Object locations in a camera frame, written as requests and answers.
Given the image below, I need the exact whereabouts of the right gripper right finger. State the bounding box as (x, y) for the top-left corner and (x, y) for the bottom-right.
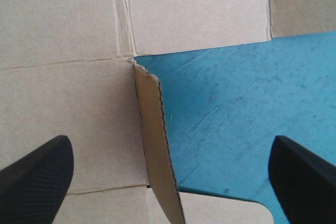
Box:
(268, 135), (336, 224)

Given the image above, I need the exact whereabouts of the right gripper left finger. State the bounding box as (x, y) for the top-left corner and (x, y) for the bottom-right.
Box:
(0, 135), (75, 224)

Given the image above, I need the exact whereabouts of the brown cardboard box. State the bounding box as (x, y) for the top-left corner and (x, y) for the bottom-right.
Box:
(0, 0), (336, 224)

